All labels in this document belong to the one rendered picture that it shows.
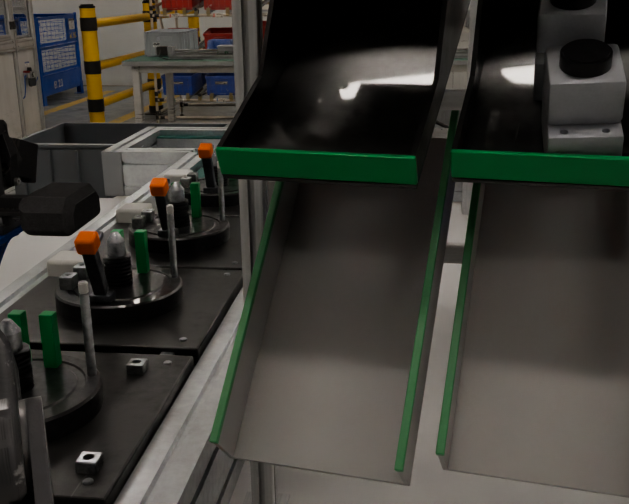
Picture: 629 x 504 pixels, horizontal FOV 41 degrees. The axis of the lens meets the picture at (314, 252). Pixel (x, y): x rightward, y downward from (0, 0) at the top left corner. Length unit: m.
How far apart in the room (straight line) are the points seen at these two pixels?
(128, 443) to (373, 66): 0.35
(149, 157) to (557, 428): 1.42
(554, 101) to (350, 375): 0.24
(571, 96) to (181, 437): 0.41
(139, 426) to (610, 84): 0.44
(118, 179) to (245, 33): 1.30
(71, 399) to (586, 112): 0.45
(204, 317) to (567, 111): 0.50
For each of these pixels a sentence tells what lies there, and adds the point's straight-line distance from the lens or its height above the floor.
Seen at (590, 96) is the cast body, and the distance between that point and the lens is 0.53.
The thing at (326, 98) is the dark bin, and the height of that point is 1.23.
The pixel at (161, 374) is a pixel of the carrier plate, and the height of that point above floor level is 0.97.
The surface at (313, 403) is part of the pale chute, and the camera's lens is 0.62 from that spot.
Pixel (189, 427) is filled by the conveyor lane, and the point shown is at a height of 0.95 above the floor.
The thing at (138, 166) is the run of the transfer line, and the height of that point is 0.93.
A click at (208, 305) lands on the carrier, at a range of 0.95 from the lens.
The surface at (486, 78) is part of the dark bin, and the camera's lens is 0.65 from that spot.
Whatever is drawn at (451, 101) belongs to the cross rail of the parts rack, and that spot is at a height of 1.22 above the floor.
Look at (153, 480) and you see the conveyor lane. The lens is 0.67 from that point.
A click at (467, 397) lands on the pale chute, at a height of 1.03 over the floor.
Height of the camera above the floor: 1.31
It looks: 18 degrees down
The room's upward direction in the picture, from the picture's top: 1 degrees counter-clockwise
